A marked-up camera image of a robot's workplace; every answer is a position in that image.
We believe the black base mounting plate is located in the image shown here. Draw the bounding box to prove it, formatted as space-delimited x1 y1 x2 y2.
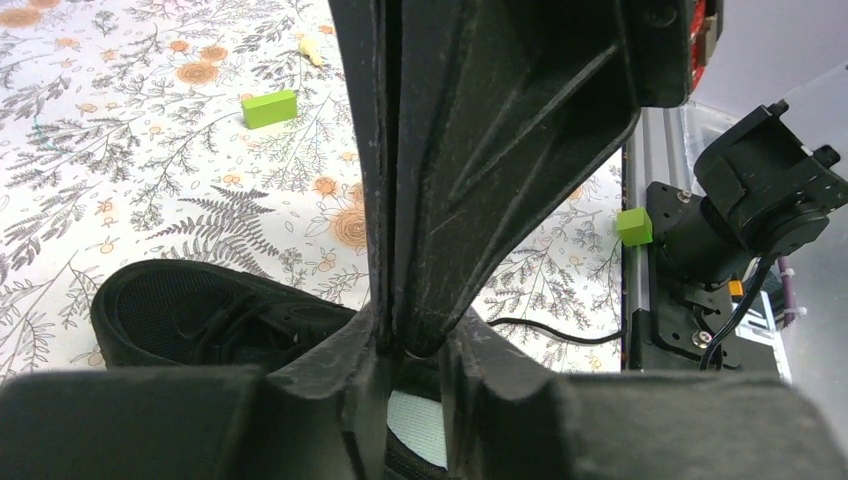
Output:
622 182 734 372

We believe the green rectangular block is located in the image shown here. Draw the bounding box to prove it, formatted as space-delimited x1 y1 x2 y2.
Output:
241 90 298 129

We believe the black sneaker shoe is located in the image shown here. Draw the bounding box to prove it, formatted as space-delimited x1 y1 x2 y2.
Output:
90 259 448 479

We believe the floral patterned table mat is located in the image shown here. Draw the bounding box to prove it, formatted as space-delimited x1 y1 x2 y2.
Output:
0 0 627 386

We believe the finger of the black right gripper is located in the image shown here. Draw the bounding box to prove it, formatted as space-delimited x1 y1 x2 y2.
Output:
330 1 401 332
391 1 724 357

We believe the black shoelace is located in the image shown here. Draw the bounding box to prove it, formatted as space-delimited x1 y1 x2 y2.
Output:
487 318 628 345

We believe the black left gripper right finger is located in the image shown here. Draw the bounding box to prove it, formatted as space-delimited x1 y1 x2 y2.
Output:
440 315 847 480

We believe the small green cube on base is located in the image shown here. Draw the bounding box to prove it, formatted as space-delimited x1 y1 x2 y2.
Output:
616 207 653 247

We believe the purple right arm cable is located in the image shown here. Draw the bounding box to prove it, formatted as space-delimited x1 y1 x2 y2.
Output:
776 256 808 329

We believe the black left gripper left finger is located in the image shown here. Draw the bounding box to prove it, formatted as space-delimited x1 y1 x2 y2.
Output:
1 311 381 479

